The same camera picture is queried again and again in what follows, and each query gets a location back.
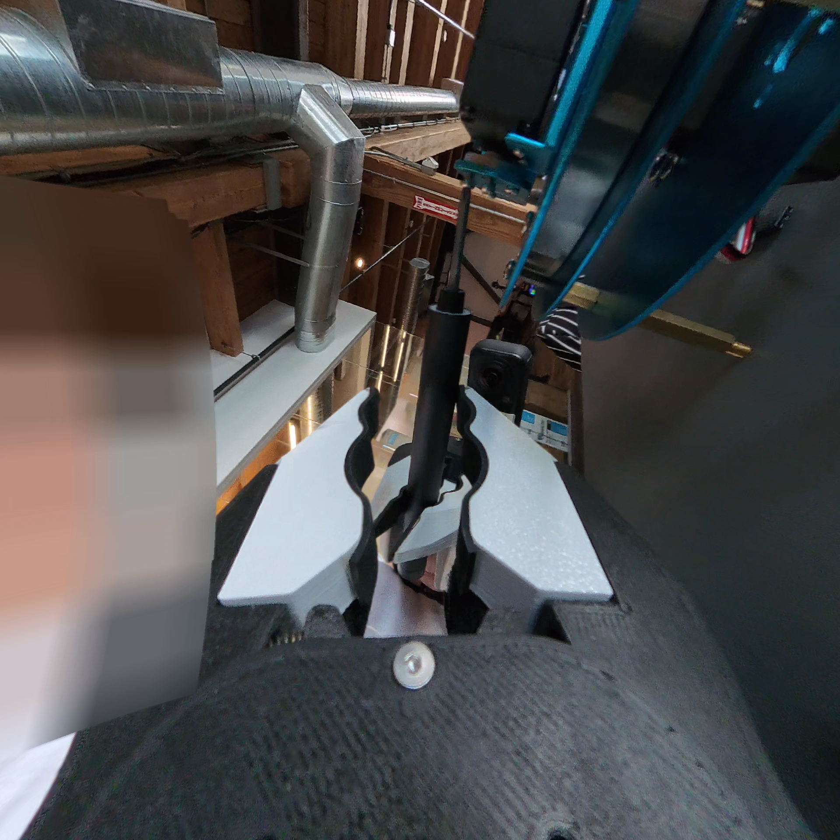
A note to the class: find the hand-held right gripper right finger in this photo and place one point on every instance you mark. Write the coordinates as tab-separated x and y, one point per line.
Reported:
538	525

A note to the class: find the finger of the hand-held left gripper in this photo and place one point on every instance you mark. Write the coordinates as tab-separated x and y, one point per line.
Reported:
394	485
433	535

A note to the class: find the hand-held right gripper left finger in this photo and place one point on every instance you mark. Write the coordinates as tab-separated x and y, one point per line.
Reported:
289	525

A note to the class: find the black screwdriver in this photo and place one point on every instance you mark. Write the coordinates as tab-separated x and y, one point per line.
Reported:
436	407

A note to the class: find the blue metal toy robot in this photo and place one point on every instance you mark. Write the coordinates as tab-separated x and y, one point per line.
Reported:
630	197

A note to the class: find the dark grey desk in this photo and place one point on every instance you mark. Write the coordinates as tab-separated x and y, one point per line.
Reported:
722	525

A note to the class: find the white blue poster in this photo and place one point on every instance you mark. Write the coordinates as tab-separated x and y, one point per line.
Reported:
551	433

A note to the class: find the red white sign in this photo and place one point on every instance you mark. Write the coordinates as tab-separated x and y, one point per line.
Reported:
436	205

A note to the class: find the wooden ceiling beam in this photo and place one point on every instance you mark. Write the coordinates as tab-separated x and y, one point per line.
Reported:
216	190

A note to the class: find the person's white shirt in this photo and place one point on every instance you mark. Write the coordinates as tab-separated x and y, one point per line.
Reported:
19	787

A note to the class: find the wooden post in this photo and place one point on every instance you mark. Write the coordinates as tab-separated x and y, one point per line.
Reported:
390	180

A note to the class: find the silver ventilation duct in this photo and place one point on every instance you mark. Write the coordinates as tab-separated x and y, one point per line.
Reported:
325	229

